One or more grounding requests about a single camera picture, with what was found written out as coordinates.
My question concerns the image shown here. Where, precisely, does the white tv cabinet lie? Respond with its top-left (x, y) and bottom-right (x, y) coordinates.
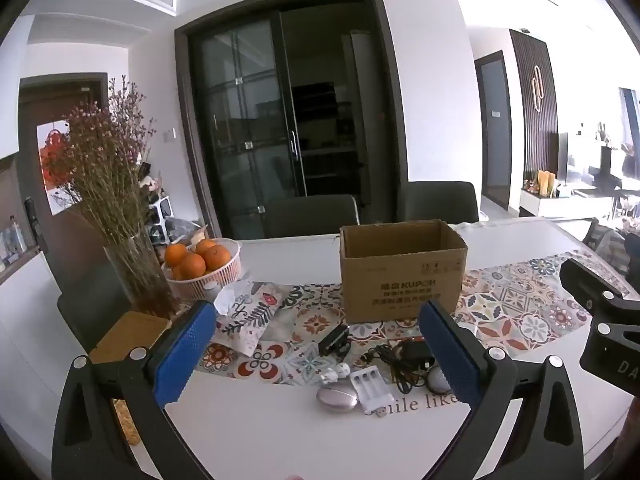
top-left (520, 190), bottom-right (616, 218)

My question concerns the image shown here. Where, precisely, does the clear glass vase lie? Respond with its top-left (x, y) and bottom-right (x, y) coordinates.
top-left (103, 227), bottom-right (181, 318)

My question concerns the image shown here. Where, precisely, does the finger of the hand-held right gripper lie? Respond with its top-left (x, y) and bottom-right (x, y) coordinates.
top-left (559, 258), bottom-right (640, 311)

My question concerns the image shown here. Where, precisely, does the patterned table runner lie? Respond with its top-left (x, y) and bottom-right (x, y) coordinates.
top-left (192, 250), bottom-right (636, 386)

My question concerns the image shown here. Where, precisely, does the dark dining chair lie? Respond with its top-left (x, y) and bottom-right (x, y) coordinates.
top-left (56, 255), bottom-right (131, 356)
top-left (263, 194), bottom-right (361, 240)
top-left (397, 181), bottom-right (481, 225)

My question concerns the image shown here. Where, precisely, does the dark slatted wall panel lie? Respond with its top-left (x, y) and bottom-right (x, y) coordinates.
top-left (510, 29), bottom-right (561, 196)

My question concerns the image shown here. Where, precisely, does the white shoe rack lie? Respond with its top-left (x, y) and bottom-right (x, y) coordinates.
top-left (145, 160), bottom-right (175, 241)

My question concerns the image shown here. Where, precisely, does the dark room door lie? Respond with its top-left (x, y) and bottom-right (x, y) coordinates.
top-left (475, 51), bottom-right (513, 211)

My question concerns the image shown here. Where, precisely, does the brown cardboard box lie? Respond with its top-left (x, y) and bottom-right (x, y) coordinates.
top-left (339, 219), bottom-right (469, 325)

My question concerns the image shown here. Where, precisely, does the leaf print tissue pouch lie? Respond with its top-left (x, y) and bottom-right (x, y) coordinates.
top-left (214, 280), bottom-right (291, 356)

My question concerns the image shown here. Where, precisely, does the grey plastic bag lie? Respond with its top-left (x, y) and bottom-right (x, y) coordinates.
top-left (162, 217), bottom-right (208, 248)

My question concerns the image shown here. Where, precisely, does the dried pink flower bouquet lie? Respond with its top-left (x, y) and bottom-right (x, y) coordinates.
top-left (40, 76), bottom-right (158, 241)

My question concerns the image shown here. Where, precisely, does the dark glass sliding door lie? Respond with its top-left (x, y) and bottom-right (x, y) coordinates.
top-left (174, 0), bottom-right (408, 241)

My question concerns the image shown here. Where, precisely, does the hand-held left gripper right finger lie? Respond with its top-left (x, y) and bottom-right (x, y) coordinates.
top-left (418, 300), bottom-right (586, 480)

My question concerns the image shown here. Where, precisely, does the round silver case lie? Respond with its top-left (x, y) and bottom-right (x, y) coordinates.
top-left (426, 365), bottom-right (453, 395)

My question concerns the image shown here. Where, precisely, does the white fruit basket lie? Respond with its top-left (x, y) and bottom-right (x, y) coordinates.
top-left (162, 238), bottom-right (242, 302)

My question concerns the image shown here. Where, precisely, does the red door decoration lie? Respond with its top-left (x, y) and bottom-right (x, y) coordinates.
top-left (37, 121), bottom-right (83, 216)

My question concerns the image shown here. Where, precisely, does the white battery charger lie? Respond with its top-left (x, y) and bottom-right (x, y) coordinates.
top-left (349, 367), bottom-right (393, 416)

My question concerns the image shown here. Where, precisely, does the black cable bundle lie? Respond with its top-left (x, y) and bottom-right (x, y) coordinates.
top-left (361, 342), bottom-right (436, 393)

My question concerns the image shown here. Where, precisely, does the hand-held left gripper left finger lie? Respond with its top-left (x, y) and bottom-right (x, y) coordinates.
top-left (51, 300), bottom-right (218, 480)

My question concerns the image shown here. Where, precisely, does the chair with grey cushion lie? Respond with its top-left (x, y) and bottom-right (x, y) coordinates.
top-left (582, 217), bottom-right (640, 276)

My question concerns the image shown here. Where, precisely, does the black power adapter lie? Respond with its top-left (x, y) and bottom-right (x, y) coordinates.
top-left (402, 340), bottom-right (433, 361)
top-left (318, 324), bottom-right (351, 361)

